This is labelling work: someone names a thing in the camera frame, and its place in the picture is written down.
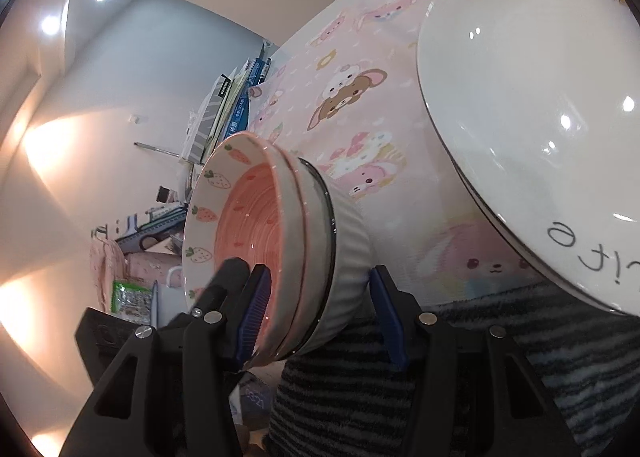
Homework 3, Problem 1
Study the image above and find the pink strawberry ceramic bowl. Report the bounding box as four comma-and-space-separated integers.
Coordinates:
182, 132, 280, 367

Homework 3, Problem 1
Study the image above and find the white ribbed bowl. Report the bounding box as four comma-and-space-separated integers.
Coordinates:
278, 156, 373, 359

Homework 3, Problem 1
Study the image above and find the green snack packet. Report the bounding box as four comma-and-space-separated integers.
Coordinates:
111, 281, 152, 325

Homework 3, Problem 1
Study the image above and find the grey striped clothing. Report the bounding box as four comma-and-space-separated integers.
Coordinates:
264, 280, 640, 457

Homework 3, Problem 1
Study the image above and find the pink fabric bag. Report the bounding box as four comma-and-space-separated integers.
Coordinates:
89, 237, 126, 312

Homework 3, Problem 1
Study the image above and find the grey striped long box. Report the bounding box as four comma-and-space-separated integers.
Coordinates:
184, 74, 232, 163

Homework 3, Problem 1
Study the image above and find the white life plate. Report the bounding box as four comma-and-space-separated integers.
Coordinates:
418, 0, 639, 315
452, 162, 631, 317

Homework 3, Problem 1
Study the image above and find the pink cartoon tablecloth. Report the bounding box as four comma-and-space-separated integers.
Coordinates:
246, 0, 640, 308

